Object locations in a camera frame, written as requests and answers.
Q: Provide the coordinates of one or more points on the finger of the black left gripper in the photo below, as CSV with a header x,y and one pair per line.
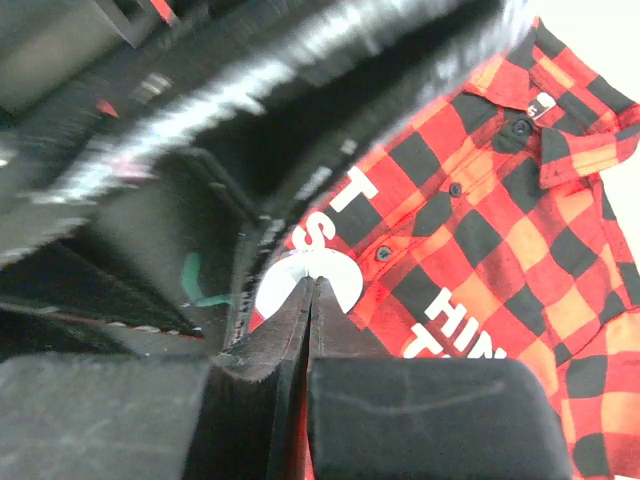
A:
x,y
272,101

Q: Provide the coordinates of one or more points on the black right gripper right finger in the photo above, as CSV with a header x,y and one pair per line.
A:
x,y
371,416

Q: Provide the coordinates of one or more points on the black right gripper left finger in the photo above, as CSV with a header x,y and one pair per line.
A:
x,y
235,415

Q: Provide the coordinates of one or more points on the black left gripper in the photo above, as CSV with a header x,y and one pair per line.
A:
x,y
158,257

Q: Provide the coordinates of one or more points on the red black plaid shirt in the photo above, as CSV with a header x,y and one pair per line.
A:
x,y
484,231

